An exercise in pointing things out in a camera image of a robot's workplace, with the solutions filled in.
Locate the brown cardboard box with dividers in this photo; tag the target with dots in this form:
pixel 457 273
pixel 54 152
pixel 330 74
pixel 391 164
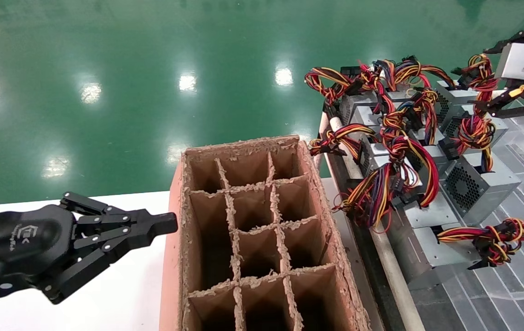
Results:
pixel 252 165

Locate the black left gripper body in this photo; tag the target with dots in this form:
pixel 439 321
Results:
pixel 18 248

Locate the clear acrylic divider tray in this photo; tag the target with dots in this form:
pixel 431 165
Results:
pixel 510 294

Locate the grey power supply units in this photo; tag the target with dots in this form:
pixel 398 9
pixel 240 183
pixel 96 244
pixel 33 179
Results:
pixel 400 285

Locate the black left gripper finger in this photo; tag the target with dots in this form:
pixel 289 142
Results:
pixel 105 216
pixel 100 257

